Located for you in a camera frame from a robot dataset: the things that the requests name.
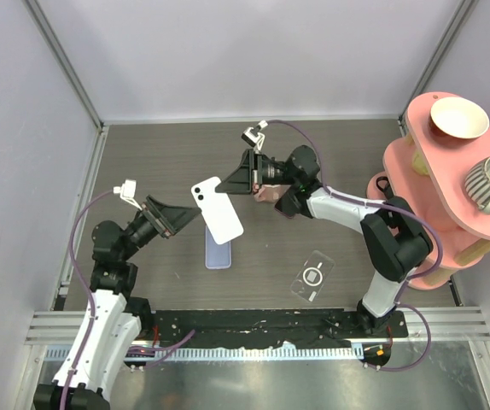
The white bowl brown outside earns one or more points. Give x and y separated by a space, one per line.
457 121

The clear magsafe phone case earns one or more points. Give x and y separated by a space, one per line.
311 278

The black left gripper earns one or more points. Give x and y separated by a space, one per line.
168 219

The dark green mug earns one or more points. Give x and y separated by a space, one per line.
384 186

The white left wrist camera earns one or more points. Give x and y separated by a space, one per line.
126 192

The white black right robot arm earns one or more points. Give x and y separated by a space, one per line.
395 238

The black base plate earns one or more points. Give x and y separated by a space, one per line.
310 328

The purple phone black screen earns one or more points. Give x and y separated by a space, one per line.
292 203

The pink tiered wooden shelf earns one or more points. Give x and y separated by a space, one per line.
428 170

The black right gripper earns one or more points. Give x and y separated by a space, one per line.
247 178

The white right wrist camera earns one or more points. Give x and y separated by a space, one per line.
254 136

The lilac phone case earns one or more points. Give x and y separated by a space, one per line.
217 256

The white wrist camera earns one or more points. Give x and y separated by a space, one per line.
254 136
126 192

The white slotted cable duct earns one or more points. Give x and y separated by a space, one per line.
287 351

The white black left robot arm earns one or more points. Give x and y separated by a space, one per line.
113 317

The white phone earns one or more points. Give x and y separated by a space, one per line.
217 211

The pink mug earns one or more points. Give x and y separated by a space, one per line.
269 193

